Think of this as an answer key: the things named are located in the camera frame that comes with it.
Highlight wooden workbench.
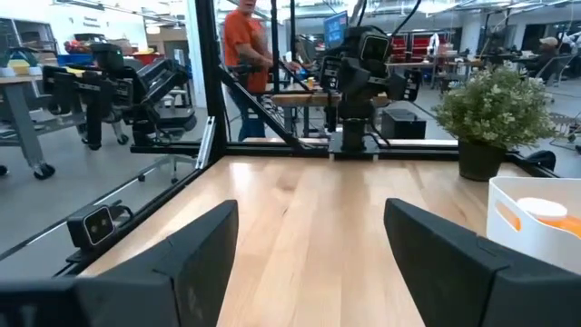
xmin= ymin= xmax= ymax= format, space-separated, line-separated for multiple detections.
xmin=270 ymin=88 xmax=394 ymax=137

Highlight blue computer monitor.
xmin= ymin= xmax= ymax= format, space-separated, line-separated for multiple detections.
xmin=322 ymin=10 xmax=350 ymax=49

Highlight black table-level camera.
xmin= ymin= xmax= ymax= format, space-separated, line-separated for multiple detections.
xmin=65 ymin=203 xmax=118 ymax=251

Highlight small green potted plant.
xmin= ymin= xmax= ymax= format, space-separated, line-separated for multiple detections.
xmin=432 ymin=63 xmax=558 ymax=183

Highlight black aluminium table frame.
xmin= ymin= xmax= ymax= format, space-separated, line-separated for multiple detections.
xmin=54 ymin=0 xmax=559 ymax=278

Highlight person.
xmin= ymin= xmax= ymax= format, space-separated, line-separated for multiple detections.
xmin=526 ymin=35 xmax=564 ymax=85
xmin=222 ymin=0 xmax=303 ymax=142

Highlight grey chair base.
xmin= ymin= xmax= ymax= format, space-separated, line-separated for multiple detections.
xmin=135 ymin=154 xmax=199 ymax=185

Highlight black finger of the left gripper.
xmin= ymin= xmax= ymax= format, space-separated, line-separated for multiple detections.
xmin=402 ymin=67 xmax=423 ymax=102
xmin=320 ymin=56 xmax=342 ymax=91

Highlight black robot arms on cart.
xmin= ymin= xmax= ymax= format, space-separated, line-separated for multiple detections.
xmin=41 ymin=42 xmax=199 ymax=151

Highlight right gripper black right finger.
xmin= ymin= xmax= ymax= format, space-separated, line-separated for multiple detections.
xmin=383 ymin=197 xmax=581 ymax=327

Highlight white plastic bin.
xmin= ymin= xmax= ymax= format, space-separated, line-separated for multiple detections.
xmin=486 ymin=175 xmax=581 ymax=276

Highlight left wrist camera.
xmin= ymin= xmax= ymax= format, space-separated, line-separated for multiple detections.
xmin=358 ymin=26 xmax=392 ymax=63

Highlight black box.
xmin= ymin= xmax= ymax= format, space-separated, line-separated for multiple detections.
xmin=379 ymin=107 xmax=428 ymax=140

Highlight grey rolling table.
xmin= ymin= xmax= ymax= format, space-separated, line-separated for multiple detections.
xmin=0 ymin=72 xmax=58 ymax=181

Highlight red cabinet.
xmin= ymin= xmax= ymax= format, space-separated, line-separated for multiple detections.
xmin=389 ymin=34 xmax=432 ymax=63

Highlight black rounded device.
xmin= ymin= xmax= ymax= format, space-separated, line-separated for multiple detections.
xmin=526 ymin=149 xmax=557 ymax=172

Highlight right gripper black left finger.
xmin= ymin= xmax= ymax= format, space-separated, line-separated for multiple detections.
xmin=74 ymin=198 xmax=240 ymax=327

